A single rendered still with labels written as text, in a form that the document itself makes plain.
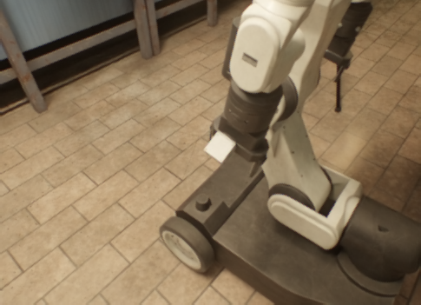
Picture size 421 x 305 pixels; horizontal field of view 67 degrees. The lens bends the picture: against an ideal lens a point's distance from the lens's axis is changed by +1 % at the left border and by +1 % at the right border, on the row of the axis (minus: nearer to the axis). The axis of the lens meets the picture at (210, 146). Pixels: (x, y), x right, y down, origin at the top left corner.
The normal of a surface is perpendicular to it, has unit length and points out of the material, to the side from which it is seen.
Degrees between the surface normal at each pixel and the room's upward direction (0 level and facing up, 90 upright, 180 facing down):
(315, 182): 46
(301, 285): 0
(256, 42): 90
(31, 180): 0
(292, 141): 60
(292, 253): 0
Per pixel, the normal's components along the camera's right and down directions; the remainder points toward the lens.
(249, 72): -0.62, 0.55
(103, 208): 0.00, -0.71
